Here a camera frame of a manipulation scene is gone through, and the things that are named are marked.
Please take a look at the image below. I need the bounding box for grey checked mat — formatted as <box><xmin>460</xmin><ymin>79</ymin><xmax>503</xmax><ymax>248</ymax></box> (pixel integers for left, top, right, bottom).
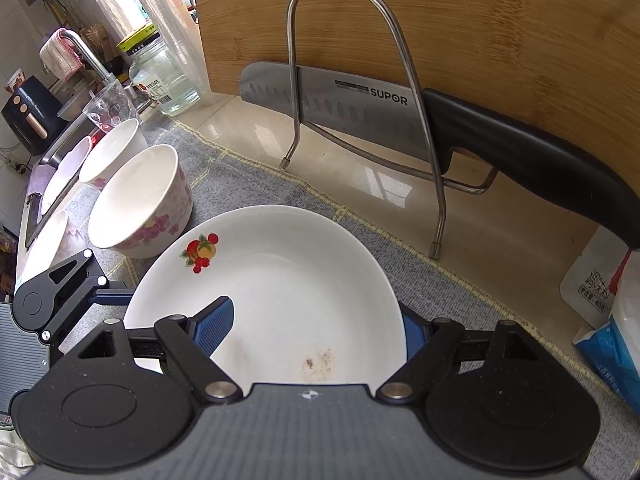
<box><xmin>15</xmin><ymin>119</ymin><xmax>640</xmax><ymax>480</ymax></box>

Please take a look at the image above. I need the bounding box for glass jar yellow lid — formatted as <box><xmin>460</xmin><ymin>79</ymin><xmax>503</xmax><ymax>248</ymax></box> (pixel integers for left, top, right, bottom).
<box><xmin>117</xmin><ymin>22</ymin><xmax>201</xmax><ymax>116</ymax></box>

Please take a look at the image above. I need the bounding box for white power strip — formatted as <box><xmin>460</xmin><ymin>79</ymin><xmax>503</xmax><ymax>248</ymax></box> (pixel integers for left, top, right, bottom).
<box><xmin>0</xmin><ymin>155</ymin><xmax>31</xmax><ymax>176</ymax></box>

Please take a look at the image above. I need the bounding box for metal faucet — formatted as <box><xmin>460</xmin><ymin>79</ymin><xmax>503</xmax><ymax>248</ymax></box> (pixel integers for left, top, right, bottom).
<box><xmin>60</xmin><ymin>29</ymin><xmax>123</xmax><ymax>91</ymax></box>

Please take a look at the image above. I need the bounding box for person's light jacket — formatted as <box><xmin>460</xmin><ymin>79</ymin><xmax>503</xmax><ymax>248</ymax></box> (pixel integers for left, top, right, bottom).
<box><xmin>0</xmin><ymin>422</ymin><xmax>38</xmax><ymax>480</ymax></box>

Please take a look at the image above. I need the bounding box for white seasoning packet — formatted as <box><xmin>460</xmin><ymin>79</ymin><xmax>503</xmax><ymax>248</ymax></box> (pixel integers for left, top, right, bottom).
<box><xmin>559</xmin><ymin>225</ymin><xmax>631</xmax><ymax>326</ymax></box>

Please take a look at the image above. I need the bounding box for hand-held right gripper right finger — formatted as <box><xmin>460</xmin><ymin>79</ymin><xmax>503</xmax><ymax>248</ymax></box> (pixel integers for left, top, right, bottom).
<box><xmin>376</xmin><ymin>302</ymin><xmax>543</xmax><ymax>405</ymax></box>

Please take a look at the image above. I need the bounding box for white pink floral bowl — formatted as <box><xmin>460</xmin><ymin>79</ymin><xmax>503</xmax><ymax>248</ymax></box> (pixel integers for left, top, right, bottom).
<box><xmin>22</xmin><ymin>209</ymin><xmax>87</xmax><ymax>288</ymax></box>
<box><xmin>78</xmin><ymin>118</ymin><xmax>147</xmax><ymax>191</ymax></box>
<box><xmin>88</xmin><ymin>144</ymin><xmax>194</xmax><ymax>259</ymax></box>

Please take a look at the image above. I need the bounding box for dark air fryer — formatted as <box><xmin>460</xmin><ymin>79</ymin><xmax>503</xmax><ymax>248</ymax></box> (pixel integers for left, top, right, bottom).
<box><xmin>0</xmin><ymin>75</ymin><xmax>63</xmax><ymax>157</ymax></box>

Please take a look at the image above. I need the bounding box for clear glass mug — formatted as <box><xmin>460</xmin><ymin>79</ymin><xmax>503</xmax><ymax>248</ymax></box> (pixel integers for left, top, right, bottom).
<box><xmin>82</xmin><ymin>78</ymin><xmax>136</xmax><ymax>133</ymax></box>

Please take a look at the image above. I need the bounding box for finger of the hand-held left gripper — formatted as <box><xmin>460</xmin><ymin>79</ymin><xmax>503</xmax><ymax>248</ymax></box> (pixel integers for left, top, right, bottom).
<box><xmin>42</xmin><ymin>248</ymin><xmax>132</xmax><ymax>342</ymax></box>

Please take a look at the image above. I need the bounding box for bamboo cutting board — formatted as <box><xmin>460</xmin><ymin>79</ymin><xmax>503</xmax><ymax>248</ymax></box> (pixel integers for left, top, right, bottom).
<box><xmin>186</xmin><ymin>0</ymin><xmax>640</xmax><ymax>241</ymax></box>

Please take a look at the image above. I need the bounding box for white fruit print plate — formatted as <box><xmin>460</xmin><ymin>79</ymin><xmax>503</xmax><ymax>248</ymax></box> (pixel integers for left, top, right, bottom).
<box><xmin>122</xmin><ymin>204</ymin><xmax>407</xmax><ymax>386</ymax></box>

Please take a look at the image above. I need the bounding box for large kitchen knife black handle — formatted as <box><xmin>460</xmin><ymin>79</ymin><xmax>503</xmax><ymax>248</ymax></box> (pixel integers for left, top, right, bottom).
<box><xmin>238</xmin><ymin>60</ymin><xmax>640</xmax><ymax>251</ymax></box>

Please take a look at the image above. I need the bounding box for natural bristle brush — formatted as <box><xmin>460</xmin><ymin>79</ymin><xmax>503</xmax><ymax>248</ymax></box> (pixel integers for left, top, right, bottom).
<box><xmin>82</xmin><ymin>22</ymin><xmax>113</xmax><ymax>48</ymax></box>

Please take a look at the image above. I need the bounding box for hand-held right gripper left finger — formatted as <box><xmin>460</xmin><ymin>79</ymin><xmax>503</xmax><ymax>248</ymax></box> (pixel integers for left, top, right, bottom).
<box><xmin>75</xmin><ymin>296</ymin><xmax>243</xmax><ymax>405</ymax></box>

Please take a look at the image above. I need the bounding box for pink white cloth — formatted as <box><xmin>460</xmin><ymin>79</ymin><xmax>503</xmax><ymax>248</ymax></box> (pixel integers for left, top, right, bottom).
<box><xmin>39</xmin><ymin>29</ymin><xmax>88</xmax><ymax>81</ymax></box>

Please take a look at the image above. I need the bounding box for white blue salt bag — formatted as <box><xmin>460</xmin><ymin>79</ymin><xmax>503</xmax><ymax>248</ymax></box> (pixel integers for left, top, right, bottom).
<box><xmin>572</xmin><ymin>250</ymin><xmax>640</xmax><ymax>401</ymax></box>

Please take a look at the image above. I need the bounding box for white dish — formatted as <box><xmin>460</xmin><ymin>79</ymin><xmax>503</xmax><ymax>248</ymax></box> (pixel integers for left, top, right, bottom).
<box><xmin>39</xmin><ymin>135</ymin><xmax>94</xmax><ymax>216</ymax></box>

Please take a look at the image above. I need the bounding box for tall clear plastic cup stack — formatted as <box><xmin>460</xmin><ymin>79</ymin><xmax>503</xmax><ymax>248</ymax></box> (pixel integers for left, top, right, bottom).
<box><xmin>145</xmin><ymin>0</ymin><xmax>211</xmax><ymax>106</ymax></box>

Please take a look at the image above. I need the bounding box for metal wire rack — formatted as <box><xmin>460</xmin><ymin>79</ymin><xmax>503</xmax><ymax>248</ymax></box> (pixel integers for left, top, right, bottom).
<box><xmin>280</xmin><ymin>0</ymin><xmax>501</xmax><ymax>261</ymax></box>

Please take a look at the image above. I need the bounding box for steel sink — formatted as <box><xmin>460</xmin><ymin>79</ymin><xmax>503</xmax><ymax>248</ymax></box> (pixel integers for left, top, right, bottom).
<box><xmin>37</xmin><ymin>87</ymin><xmax>108</xmax><ymax>168</ymax></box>

